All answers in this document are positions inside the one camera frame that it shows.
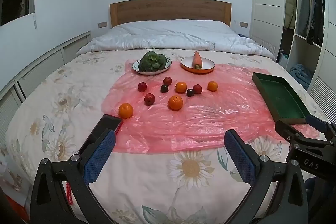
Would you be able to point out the smartphone with red case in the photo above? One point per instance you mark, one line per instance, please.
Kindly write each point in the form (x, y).
(102, 124)

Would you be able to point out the white patterned plate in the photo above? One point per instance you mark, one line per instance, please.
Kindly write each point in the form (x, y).
(168, 64)

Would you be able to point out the pale puffer jacket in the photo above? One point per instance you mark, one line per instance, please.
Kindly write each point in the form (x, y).
(290, 6)

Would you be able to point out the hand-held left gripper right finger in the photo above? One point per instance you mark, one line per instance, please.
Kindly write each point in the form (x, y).
(240, 158)

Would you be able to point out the white duvet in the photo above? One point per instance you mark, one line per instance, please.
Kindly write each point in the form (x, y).
(170, 32)

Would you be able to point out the blue folded blanket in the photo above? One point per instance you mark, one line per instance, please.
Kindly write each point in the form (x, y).
(302, 74)

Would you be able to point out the dark plum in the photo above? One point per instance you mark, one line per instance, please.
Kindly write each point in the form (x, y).
(164, 88)
(190, 92)

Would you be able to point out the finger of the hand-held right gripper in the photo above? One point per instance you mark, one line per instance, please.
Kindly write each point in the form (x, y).
(316, 121)
(288, 132)

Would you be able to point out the green leafy vegetable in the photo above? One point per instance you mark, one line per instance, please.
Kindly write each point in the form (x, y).
(152, 61)

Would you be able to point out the green tray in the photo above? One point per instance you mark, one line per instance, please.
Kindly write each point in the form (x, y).
(281, 98)

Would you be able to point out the red tomato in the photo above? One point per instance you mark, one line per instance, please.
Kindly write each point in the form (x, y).
(167, 80)

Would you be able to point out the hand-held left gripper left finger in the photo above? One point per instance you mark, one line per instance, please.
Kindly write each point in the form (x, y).
(101, 155)

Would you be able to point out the dark hanging garment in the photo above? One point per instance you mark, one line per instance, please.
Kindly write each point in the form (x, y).
(316, 16)

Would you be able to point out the light blue bag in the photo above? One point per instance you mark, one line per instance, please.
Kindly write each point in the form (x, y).
(283, 58)

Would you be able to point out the wooden headboard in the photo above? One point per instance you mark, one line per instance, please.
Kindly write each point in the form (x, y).
(170, 10)

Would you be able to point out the orange-rimmed white plate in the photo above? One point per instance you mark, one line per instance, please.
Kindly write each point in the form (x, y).
(207, 65)

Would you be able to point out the wall switch panel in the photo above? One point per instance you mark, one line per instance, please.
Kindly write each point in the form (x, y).
(102, 24)
(243, 24)

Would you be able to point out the carrot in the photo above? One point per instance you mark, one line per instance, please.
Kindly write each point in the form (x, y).
(197, 60)

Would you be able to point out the orange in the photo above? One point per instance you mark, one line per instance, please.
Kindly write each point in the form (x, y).
(175, 102)
(181, 87)
(126, 110)
(212, 86)

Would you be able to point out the grey-blue hanging jacket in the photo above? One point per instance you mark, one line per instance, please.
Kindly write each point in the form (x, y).
(304, 11)

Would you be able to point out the pink plastic sheet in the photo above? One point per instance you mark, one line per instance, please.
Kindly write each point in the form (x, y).
(210, 121)

